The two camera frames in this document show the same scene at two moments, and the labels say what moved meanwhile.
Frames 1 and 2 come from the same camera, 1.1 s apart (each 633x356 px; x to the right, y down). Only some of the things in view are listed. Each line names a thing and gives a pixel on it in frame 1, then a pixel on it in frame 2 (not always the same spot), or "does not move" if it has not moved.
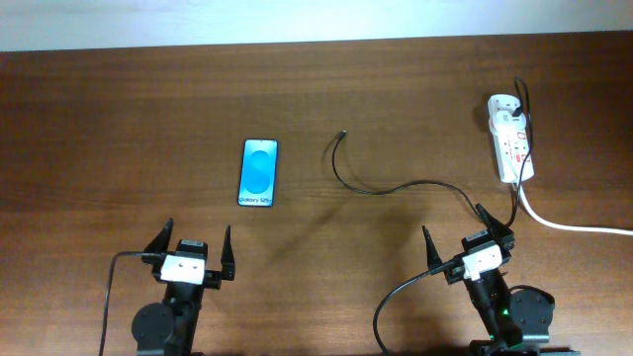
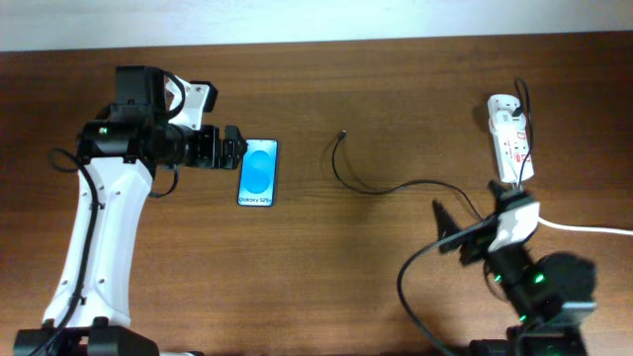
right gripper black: [500, 235] to [472, 246]
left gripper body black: [211, 279] to [204, 148]
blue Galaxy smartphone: [256, 187] does not move
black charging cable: [459, 191] does not move
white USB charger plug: [506, 122] does not move
